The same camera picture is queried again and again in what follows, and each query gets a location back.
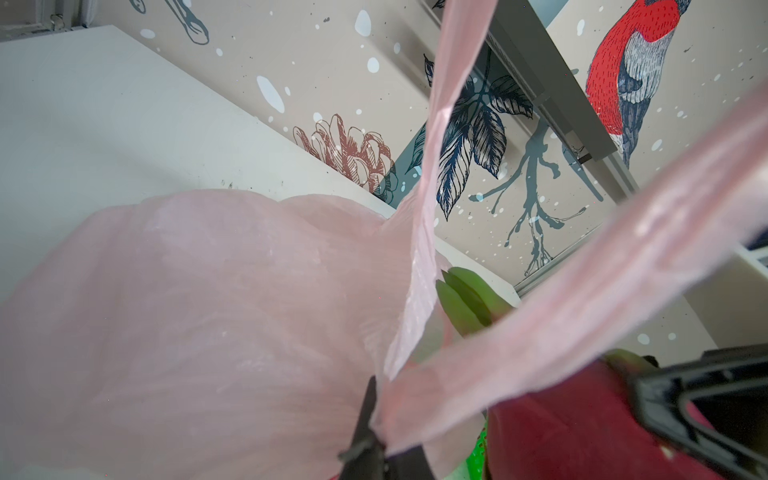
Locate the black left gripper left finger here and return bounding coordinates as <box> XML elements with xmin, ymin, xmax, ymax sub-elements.
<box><xmin>338</xmin><ymin>376</ymin><xmax>435</xmax><ymax>480</ymax></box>

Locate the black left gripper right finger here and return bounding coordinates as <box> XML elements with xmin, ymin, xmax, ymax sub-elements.
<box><xmin>629</xmin><ymin>344</ymin><xmax>767</xmax><ymax>479</ymax></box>

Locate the green plastic perforated basket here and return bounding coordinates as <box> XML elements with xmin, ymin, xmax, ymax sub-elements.
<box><xmin>466</xmin><ymin>427</ymin><xmax>487</xmax><ymax>480</ymax></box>

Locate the pink plastic bag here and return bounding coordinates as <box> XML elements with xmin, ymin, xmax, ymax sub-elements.
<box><xmin>1</xmin><ymin>1</ymin><xmax>767</xmax><ymax>479</ymax></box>

